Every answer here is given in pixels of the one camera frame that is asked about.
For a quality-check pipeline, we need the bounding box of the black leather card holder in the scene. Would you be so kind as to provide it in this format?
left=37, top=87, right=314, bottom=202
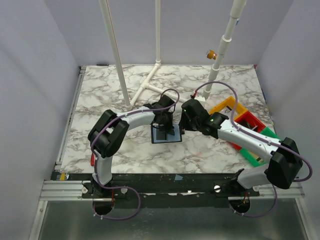
left=150, top=124, right=182, bottom=144

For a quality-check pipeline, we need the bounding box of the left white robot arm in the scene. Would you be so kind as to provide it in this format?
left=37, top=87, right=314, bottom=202
left=88, top=95, right=182, bottom=198

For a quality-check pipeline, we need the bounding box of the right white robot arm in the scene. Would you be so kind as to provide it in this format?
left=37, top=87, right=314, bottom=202
left=179, top=99, right=303, bottom=196

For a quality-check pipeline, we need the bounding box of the yellow plastic bin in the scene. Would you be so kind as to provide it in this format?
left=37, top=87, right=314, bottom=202
left=209, top=96, right=248, bottom=120

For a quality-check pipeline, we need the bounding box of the red plastic bin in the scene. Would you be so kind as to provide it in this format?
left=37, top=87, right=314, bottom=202
left=231, top=111, right=266, bottom=153

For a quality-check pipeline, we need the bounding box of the green plastic bin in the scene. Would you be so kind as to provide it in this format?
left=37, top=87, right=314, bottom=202
left=239, top=127, right=280, bottom=167

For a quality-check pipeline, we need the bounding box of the orange knob on pipe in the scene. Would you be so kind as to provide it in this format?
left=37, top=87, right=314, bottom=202
left=206, top=49, right=218, bottom=60

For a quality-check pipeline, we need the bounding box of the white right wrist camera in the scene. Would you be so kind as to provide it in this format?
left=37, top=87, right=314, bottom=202
left=194, top=95, right=206, bottom=105

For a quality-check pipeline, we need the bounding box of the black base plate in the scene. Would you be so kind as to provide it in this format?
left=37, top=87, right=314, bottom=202
left=51, top=171, right=293, bottom=210

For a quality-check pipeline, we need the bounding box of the white PVC pipe frame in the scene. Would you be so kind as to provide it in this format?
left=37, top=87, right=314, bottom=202
left=99, top=0, right=247, bottom=111

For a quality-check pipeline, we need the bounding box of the red black handled tool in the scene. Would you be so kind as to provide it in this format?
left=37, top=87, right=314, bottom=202
left=90, top=153, right=95, bottom=167

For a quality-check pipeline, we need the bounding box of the left aluminium side rail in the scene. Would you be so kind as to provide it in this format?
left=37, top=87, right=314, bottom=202
left=54, top=66, right=87, bottom=172

